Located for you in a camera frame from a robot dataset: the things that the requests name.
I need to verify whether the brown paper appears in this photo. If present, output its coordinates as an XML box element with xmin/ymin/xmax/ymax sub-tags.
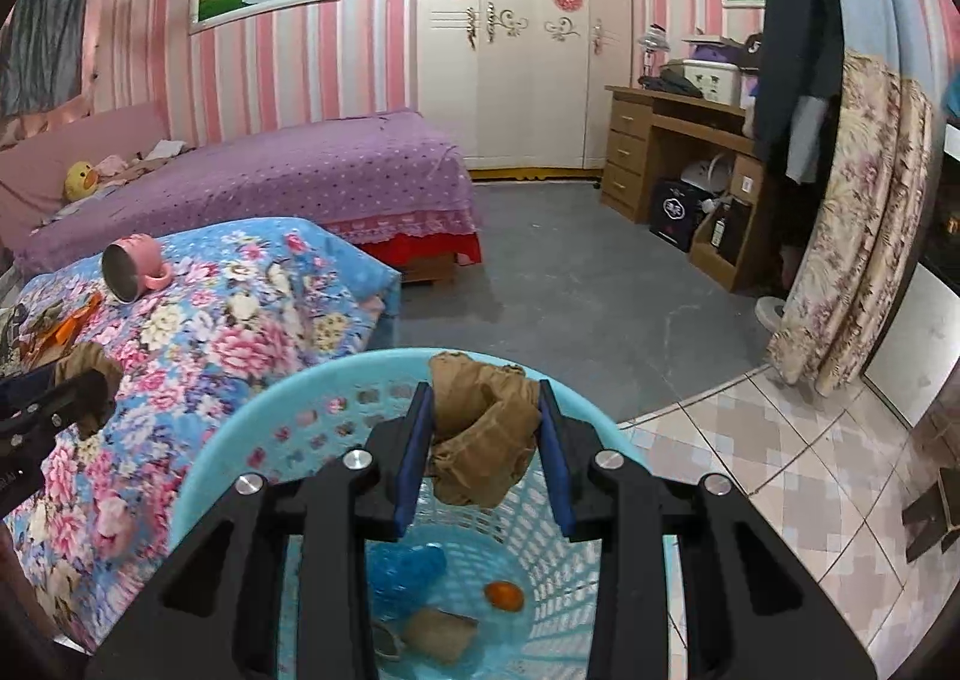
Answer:
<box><xmin>428</xmin><ymin>352</ymin><xmax>540</xmax><ymax>510</ymax></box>

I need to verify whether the orange peel half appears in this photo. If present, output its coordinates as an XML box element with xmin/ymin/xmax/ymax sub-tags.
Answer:
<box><xmin>483</xmin><ymin>581</ymin><xmax>526</xmax><ymax>613</ymax></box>

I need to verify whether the blue plastic bag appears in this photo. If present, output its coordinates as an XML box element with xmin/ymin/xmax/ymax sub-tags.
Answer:
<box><xmin>366</xmin><ymin>543</ymin><xmax>448</xmax><ymax>620</ymax></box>

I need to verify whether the brown cardboard roll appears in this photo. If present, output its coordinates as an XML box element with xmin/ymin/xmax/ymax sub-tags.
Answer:
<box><xmin>402</xmin><ymin>607</ymin><xmax>478</xmax><ymax>666</ymax></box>

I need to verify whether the orange snack wrapper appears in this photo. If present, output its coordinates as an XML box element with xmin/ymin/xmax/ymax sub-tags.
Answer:
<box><xmin>23</xmin><ymin>292</ymin><xmax>104</xmax><ymax>370</ymax></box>

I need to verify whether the light blue laundry basket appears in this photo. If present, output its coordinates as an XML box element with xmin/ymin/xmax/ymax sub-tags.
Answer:
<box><xmin>167</xmin><ymin>345</ymin><xmax>680</xmax><ymax>680</ymax></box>

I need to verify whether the pink metal mug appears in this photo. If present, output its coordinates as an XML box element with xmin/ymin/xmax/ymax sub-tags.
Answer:
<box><xmin>101</xmin><ymin>233</ymin><xmax>172</xmax><ymax>303</ymax></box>

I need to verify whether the floral blue bed cover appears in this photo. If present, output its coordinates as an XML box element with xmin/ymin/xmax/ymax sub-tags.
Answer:
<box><xmin>5</xmin><ymin>217</ymin><xmax>400</xmax><ymax>649</ymax></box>

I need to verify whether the yellow duck plush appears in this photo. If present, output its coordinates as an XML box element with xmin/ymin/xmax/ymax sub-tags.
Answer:
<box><xmin>64</xmin><ymin>162</ymin><xmax>99</xmax><ymax>203</ymax></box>

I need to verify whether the pink headboard cover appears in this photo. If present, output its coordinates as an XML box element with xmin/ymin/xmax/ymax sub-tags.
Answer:
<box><xmin>0</xmin><ymin>102</ymin><xmax>169</xmax><ymax>251</ymax></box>

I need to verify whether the purple polka dot bed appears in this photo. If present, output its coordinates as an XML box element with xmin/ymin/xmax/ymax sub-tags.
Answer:
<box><xmin>2</xmin><ymin>110</ymin><xmax>482</xmax><ymax>276</ymax></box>

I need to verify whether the black box under desk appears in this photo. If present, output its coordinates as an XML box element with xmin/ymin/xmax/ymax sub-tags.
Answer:
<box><xmin>649</xmin><ymin>178</ymin><xmax>713</xmax><ymax>253</ymax></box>

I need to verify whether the white fan under desk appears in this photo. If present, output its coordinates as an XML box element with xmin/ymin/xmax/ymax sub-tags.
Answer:
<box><xmin>680</xmin><ymin>152</ymin><xmax>736</xmax><ymax>196</ymax></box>

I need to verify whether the wooden desk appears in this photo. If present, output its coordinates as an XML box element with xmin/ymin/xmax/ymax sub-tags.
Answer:
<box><xmin>601</xmin><ymin>86</ymin><xmax>775</xmax><ymax>292</ymax></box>

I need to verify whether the floral beige curtain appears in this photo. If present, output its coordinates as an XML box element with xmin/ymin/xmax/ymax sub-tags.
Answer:
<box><xmin>763</xmin><ymin>0</ymin><xmax>939</xmax><ymax>396</ymax></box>

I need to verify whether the grey window curtain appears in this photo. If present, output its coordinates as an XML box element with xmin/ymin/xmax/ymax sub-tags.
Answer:
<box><xmin>2</xmin><ymin>0</ymin><xmax>86</xmax><ymax>118</ymax></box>

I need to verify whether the white storage box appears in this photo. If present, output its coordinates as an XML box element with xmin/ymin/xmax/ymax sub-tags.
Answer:
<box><xmin>682</xmin><ymin>58</ymin><xmax>742</xmax><ymax>107</ymax></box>

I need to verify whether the white wardrobe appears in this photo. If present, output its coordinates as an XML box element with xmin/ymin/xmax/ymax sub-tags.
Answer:
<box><xmin>416</xmin><ymin>0</ymin><xmax>633</xmax><ymax>173</ymax></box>

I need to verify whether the small desk lamp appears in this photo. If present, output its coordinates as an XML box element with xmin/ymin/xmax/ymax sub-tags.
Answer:
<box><xmin>638</xmin><ymin>22</ymin><xmax>670</xmax><ymax>87</ymax></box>

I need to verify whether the hanging black coat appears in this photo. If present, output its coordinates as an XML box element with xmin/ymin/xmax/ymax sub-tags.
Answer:
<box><xmin>753</xmin><ymin>0</ymin><xmax>847</xmax><ymax>185</ymax></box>

